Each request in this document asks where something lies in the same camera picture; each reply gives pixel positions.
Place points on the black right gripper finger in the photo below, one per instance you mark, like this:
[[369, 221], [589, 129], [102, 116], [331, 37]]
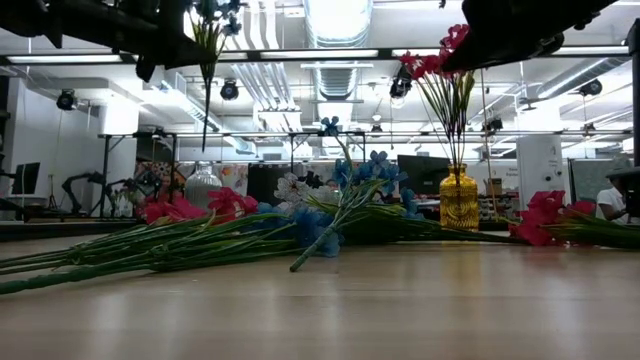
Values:
[[480, 45], [485, 59]]

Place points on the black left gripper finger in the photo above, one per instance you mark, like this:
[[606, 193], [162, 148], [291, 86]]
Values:
[[190, 49], [185, 61]]

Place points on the blue artificial flower bunch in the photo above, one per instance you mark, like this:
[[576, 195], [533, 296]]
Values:
[[207, 75], [312, 225], [385, 170]]

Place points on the clear ribbed glass vase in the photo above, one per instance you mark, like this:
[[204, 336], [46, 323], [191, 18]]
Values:
[[200, 187]]

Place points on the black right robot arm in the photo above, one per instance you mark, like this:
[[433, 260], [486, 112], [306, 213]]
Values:
[[585, 10]]

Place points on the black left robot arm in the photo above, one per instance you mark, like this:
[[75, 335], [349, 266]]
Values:
[[20, 20]]

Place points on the background black robot arm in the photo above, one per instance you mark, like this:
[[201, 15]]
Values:
[[145, 182], [75, 182]]

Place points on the yellow glass vase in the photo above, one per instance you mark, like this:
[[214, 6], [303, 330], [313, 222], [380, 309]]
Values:
[[459, 205]]

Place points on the white LED light strip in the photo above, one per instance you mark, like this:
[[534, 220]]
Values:
[[590, 50], [396, 50], [235, 55], [60, 59], [320, 53]]

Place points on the white tall cabinet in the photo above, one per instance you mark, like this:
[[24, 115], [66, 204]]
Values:
[[540, 170]]

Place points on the colourful patterned cloth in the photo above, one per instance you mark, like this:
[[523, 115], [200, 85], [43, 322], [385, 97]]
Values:
[[232, 177]]

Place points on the brown cardboard box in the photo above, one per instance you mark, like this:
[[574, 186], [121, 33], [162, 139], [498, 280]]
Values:
[[495, 187]]

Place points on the black computer monitor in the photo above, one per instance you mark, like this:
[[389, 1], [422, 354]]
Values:
[[422, 172]]

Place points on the black rectangular panel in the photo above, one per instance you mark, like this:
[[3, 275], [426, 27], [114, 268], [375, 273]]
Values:
[[260, 180]]

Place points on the grey office partition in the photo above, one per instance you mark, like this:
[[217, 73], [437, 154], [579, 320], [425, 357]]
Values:
[[582, 175]]

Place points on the small black monitor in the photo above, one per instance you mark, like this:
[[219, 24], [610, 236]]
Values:
[[25, 177]]

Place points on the person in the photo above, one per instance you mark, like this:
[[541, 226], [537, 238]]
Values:
[[610, 200]]

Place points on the black ceiling-hung camera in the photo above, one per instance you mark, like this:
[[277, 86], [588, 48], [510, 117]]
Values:
[[591, 87], [402, 85], [492, 125], [66, 100], [229, 90]]

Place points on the silver ceiling air duct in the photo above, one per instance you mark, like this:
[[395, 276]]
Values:
[[337, 20], [565, 80]]

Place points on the background black rig frame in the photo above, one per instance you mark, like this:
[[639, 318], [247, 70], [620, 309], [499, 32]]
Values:
[[550, 133]]

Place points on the black bracket mount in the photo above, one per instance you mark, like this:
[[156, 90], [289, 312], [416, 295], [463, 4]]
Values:
[[632, 195]]

